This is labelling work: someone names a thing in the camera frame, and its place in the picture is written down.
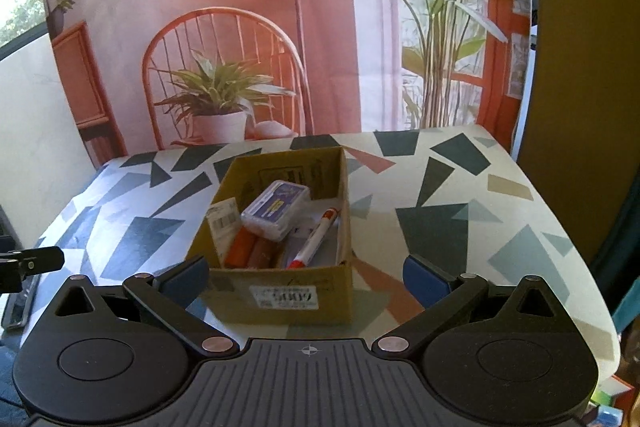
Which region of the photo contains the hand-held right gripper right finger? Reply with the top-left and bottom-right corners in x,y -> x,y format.
377,254 -> 576,353

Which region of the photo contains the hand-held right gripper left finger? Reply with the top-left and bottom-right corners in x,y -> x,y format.
52,255 -> 240,355

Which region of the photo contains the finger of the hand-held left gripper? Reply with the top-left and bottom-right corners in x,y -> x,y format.
0,246 -> 66,294

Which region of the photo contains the cardboard box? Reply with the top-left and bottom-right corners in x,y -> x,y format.
186,146 -> 353,327

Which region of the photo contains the orange tube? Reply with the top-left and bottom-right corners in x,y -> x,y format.
224,227 -> 256,268

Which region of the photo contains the brown tube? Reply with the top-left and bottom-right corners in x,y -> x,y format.
249,237 -> 276,268

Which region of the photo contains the blue label white packet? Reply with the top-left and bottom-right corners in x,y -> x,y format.
241,180 -> 310,242

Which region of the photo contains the red white marker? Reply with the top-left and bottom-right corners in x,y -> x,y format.
286,208 -> 340,269

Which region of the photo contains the dark flat device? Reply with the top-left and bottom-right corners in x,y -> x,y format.
1,274 -> 42,332

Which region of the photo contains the geometric patterned tablecloth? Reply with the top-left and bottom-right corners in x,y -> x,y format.
30,124 -> 621,378

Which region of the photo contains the white marble panel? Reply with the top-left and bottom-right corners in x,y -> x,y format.
0,34 -> 98,248

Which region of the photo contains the colourful box stack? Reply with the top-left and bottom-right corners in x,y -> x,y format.
587,374 -> 638,427

